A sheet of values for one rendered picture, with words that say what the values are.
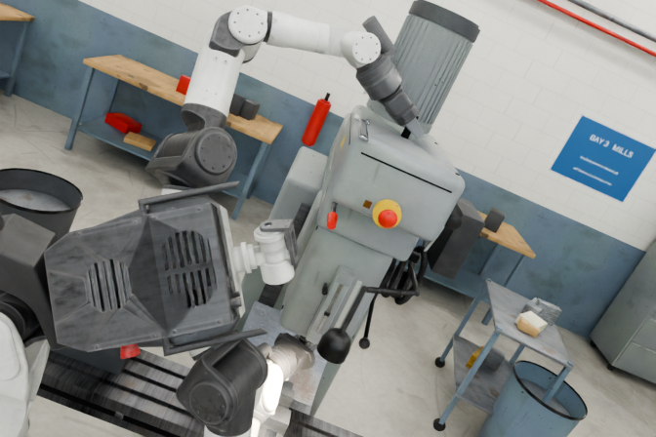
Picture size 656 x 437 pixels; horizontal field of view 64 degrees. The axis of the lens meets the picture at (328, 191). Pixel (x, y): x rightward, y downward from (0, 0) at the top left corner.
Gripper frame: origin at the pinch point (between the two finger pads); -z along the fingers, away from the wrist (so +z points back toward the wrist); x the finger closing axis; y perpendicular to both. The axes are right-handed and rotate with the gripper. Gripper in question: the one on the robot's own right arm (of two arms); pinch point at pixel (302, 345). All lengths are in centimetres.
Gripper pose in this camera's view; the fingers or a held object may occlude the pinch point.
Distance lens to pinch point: 154.3
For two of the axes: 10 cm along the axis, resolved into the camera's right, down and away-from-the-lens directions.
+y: -4.0, 8.7, 2.8
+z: -4.3, 0.9, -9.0
